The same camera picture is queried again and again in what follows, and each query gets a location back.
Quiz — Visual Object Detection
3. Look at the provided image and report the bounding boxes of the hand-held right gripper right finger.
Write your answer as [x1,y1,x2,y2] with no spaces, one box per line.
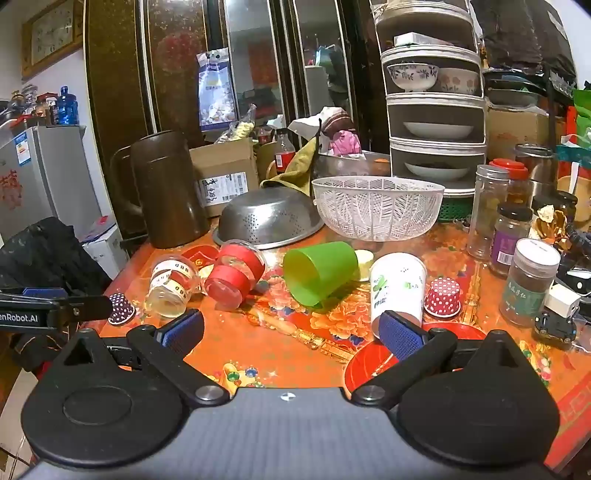
[352,310,532,409]

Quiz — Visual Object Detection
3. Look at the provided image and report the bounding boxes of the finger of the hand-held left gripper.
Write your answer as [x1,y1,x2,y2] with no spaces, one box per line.
[58,295,113,325]
[0,287,70,301]

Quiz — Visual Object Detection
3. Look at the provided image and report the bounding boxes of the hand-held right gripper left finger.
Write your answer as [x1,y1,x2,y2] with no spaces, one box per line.
[48,308,230,409]

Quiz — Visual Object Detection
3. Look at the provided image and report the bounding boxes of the dark polka dot paper cup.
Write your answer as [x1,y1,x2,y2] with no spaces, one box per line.
[107,292,137,326]

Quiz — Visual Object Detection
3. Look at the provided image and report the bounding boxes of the clear cup gold label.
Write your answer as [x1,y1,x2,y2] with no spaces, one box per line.
[144,254,201,319]

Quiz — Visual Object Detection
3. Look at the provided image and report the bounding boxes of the white paper cup green print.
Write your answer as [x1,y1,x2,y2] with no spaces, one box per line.
[369,252,428,340]

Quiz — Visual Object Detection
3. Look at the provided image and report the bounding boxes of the red polka dot paper cup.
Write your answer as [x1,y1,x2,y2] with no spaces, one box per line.
[424,278,462,318]

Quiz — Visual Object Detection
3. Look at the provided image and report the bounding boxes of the clear cup red label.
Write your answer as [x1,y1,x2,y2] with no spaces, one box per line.
[203,240,267,309]

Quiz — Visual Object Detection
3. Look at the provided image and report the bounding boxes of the green plastic cup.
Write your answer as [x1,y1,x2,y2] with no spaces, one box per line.
[283,241,359,309]

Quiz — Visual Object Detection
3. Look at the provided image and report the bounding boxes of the black cloth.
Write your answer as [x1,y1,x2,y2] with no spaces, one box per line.
[0,217,113,298]

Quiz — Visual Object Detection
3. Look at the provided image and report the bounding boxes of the red plastic plate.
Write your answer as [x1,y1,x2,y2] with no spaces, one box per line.
[344,322,489,401]

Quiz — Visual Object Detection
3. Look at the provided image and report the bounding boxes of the pale green lid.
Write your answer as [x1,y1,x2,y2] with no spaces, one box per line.
[353,249,375,282]

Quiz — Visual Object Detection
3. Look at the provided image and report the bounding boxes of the grey refrigerator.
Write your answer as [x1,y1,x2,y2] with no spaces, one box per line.
[0,124,101,243]

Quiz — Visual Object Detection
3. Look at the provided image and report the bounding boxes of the white plastic basket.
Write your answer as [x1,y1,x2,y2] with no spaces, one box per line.
[311,176,445,243]

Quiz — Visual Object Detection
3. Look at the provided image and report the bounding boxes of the green plastic basket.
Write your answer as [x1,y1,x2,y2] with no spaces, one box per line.
[436,193,476,224]

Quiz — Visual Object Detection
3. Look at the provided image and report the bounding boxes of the brown plastic pitcher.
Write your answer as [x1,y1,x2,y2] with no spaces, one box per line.
[110,130,211,250]

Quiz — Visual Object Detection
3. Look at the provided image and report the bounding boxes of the green label jar white lid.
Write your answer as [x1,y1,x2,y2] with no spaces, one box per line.
[499,238,561,328]

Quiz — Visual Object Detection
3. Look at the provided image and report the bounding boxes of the steel colander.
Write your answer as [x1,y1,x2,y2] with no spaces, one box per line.
[213,186,326,250]

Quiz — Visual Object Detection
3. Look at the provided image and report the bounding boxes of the purple label jar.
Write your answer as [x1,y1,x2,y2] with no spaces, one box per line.
[489,203,534,278]

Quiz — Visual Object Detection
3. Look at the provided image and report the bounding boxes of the tall clear jar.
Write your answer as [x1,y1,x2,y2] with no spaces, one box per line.
[467,165,510,260]

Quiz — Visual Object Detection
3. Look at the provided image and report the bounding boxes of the black toy car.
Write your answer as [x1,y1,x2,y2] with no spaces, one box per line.
[533,311,578,345]

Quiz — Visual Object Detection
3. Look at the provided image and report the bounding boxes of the cardboard box white label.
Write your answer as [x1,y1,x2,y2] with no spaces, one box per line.
[189,137,260,219]

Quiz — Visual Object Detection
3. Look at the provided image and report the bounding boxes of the white charger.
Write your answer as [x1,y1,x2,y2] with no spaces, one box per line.
[544,283,582,318]

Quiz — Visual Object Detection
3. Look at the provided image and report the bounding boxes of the white plate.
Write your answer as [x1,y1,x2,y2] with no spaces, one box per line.
[404,161,471,182]
[403,121,474,141]

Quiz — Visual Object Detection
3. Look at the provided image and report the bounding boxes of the steel basin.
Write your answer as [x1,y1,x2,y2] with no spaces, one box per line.
[314,151,393,186]

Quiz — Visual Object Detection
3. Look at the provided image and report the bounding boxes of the blue water bottle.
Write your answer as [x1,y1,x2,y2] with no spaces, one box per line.
[56,86,79,127]

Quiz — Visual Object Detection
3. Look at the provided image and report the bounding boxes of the golden figurine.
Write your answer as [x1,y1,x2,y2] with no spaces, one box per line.
[531,205,568,253]

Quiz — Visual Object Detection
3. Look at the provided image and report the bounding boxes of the red lid jar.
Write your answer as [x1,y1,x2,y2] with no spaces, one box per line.
[489,158,530,207]

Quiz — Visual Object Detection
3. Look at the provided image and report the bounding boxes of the olive green cloth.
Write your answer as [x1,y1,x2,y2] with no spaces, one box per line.
[260,136,320,198]

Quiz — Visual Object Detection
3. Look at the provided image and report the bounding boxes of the pink plastic bag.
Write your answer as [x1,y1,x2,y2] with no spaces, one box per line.
[323,107,364,158]

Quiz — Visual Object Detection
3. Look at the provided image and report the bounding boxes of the dark lid jar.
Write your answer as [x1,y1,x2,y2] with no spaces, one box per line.
[531,190,579,223]

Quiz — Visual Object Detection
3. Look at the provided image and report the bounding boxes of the clear snack bag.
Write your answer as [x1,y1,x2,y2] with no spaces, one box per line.
[216,104,258,145]

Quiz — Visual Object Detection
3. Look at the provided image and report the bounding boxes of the steel thermos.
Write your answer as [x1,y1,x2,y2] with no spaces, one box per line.
[514,143,560,206]

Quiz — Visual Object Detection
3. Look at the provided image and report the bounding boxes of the white tissue paper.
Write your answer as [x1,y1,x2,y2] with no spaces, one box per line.
[287,114,325,140]

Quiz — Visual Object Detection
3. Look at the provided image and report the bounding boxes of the grey tiered dish rack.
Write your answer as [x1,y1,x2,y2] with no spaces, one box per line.
[372,0,489,195]

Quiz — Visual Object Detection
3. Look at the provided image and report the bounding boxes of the plain cardboard box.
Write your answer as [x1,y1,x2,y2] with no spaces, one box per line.
[485,105,568,161]

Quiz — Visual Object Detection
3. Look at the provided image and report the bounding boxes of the blue white plastic bag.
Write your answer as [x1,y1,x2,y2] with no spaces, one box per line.
[197,47,241,133]

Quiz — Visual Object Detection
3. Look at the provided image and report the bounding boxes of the blue floral bowl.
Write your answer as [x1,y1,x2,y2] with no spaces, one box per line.
[386,63,440,92]

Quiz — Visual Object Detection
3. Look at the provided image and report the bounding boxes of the pink floral bowl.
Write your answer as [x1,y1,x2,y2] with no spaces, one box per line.
[436,68,482,96]

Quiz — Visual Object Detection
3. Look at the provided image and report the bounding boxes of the green plastic bag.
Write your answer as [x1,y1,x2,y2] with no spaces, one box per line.
[571,81,591,149]

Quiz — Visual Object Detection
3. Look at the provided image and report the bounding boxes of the flat grey box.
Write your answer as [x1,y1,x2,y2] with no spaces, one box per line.
[393,32,456,48]

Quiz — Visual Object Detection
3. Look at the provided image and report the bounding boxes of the wooden framed wall clock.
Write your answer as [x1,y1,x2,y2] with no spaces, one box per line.
[20,0,85,80]

